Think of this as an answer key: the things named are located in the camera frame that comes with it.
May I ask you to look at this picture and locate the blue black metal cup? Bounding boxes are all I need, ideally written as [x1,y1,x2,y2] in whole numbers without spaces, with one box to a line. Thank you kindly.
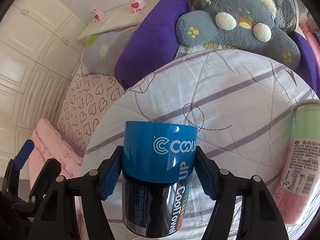
[122,121,197,238]

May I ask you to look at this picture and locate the green pink can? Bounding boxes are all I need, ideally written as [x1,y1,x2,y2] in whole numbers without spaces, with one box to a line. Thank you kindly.
[273,99,319,225]

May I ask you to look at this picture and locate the pink folded quilt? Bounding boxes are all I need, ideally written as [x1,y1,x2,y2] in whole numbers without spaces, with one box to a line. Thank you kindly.
[28,118,83,186]

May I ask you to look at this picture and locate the striped white round tablecloth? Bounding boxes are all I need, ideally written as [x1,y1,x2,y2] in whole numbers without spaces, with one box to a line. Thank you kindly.
[80,48,320,240]

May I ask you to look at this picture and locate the heart pattern bed sheet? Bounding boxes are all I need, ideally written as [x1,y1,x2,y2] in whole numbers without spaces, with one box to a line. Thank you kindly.
[56,68,124,156]

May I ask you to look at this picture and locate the cream wardrobe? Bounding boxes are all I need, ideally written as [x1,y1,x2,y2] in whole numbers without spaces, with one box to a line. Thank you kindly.
[1,0,86,173]

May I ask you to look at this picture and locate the grey flower pattern pillow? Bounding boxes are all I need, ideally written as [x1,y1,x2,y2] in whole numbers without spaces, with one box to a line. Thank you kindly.
[80,26,138,76]

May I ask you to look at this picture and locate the pink fleece bedspread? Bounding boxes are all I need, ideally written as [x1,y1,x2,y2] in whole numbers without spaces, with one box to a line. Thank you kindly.
[299,23,320,68]

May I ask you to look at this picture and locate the small pink pig figurine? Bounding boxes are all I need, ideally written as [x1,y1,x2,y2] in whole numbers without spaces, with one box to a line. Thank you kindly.
[91,9,105,23]

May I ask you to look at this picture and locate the purple blanket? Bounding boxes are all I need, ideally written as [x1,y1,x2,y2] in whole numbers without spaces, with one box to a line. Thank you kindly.
[114,0,319,92]

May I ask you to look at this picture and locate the grey cat plush cushion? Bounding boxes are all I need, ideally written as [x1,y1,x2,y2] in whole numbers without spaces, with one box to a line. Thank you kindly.
[176,0,301,70]

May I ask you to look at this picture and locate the white bedside table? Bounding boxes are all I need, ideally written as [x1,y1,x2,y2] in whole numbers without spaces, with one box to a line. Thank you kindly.
[78,0,160,41]

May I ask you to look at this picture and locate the larger pink pig figurine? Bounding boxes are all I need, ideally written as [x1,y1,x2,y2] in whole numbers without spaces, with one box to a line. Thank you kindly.
[127,0,146,14]

